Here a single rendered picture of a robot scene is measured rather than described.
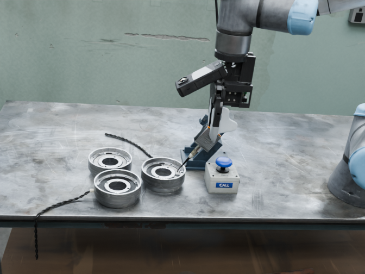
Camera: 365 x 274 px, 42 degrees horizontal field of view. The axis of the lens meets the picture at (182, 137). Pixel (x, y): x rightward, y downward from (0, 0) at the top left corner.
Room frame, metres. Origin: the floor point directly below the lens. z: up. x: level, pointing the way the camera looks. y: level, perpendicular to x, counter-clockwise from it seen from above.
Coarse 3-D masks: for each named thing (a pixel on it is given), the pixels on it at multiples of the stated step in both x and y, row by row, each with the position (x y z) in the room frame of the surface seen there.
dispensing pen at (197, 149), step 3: (204, 129) 0.99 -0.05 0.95; (201, 132) 0.99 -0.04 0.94; (198, 135) 0.99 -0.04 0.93; (195, 138) 0.99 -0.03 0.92; (195, 147) 0.99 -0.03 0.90; (198, 147) 0.98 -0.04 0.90; (201, 147) 0.98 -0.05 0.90; (195, 150) 0.98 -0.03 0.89; (198, 150) 0.98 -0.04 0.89; (192, 153) 0.98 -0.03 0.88; (195, 153) 0.98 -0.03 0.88; (189, 156) 0.98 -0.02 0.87; (192, 156) 0.98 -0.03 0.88; (186, 159) 0.98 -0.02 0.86; (189, 159) 0.98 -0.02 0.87
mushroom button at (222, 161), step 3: (216, 159) 0.99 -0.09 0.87; (219, 159) 0.98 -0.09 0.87; (222, 159) 0.98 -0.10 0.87; (225, 159) 0.99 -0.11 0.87; (228, 159) 0.99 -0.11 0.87; (216, 162) 0.98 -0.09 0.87; (219, 162) 0.97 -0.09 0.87; (222, 162) 0.97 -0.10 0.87; (225, 162) 0.97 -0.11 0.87; (228, 162) 0.98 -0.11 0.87; (231, 162) 0.98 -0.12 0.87; (219, 165) 0.97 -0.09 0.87; (222, 165) 0.97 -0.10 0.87; (225, 165) 0.97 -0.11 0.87; (228, 165) 0.97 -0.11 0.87; (222, 168) 0.98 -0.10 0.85
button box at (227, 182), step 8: (208, 168) 0.99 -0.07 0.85; (216, 168) 0.99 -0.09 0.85; (232, 168) 1.00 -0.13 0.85; (208, 176) 0.97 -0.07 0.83; (216, 176) 0.95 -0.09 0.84; (224, 176) 0.96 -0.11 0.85; (232, 176) 0.96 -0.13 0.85; (208, 184) 0.96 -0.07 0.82; (216, 184) 0.95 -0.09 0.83; (224, 184) 0.95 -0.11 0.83; (232, 184) 0.96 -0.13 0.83; (208, 192) 0.95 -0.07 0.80; (216, 192) 0.95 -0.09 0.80; (224, 192) 0.95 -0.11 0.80; (232, 192) 0.96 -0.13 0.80
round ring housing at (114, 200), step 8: (96, 176) 0.90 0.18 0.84; (104, 176) 0.93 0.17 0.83; (128, 176) 0.94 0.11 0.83; (136, 176) 0.92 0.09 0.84; (96, 184) 0.89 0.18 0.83; (112, 184) 0.91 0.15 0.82; (120, 184) 0.91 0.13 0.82; (128, 184) 0.90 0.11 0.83; (96, 192) 0.86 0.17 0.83; (104, 192) 0.84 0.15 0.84; (120, 192) 0.87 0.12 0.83; (128, 192) 0.85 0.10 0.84; (136, 192) 0.87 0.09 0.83; (104, 200) 0.84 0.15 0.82; (112, 200) 0.84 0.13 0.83; (120, 200) 0.84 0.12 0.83; (128, 200) 0.85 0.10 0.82; (136, 200) 0.88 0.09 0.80
